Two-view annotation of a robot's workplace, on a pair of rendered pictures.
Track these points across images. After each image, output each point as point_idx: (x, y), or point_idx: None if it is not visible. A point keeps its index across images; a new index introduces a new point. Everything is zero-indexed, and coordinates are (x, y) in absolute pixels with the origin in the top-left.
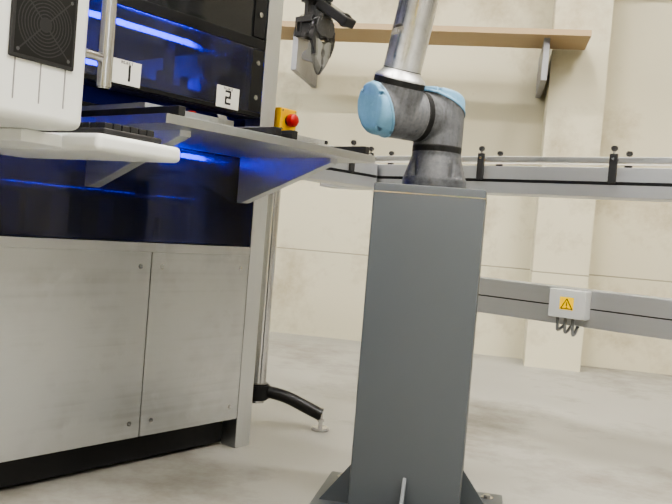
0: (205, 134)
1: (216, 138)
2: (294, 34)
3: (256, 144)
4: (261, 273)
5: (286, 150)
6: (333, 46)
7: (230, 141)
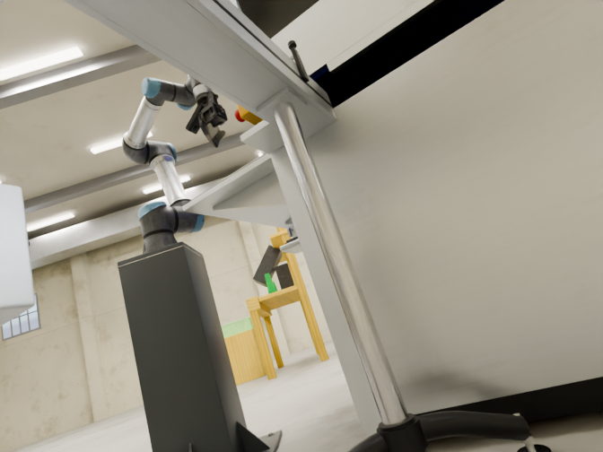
0: (280, 221)
1: (278, 216)
2: (227, 118)
3: (261, 216)
4: (305, 258)
5: (246, 212)
6: (200, 127)
7: (274, 214)
